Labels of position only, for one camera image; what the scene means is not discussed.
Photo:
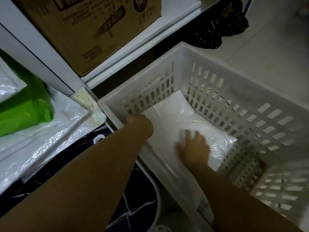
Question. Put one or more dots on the pile of white mailers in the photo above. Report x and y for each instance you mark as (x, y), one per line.
(48, 147)

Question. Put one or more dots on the black plastic bag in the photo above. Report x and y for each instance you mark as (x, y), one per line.
(217, 28)

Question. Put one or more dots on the person's left forearm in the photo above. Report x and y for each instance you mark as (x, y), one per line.
(84, 186)

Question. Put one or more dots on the white mailer with red text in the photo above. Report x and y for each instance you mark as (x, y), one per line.
(9, 84)

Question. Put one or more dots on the black marble lap table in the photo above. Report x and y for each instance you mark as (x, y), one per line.
(135, 202)

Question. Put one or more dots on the cardboard box with black print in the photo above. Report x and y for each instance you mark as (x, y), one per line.
(84, 45)

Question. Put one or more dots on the white plastic basket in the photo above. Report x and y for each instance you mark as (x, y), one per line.
(253, 101)

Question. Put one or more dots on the white metal shelf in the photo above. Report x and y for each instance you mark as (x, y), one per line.
(173, 12)

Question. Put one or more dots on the green poly mailer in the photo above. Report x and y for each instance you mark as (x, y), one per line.
(29, 111)

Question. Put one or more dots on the person's right forearm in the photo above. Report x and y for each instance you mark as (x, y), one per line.
(236, 205)

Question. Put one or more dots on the large white bubble mailer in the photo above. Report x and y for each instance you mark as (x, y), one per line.
(169, 113)

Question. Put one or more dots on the person's left hand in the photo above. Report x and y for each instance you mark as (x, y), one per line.
(142, 124)

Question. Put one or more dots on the person's right hand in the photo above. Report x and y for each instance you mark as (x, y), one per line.
(194, 150)

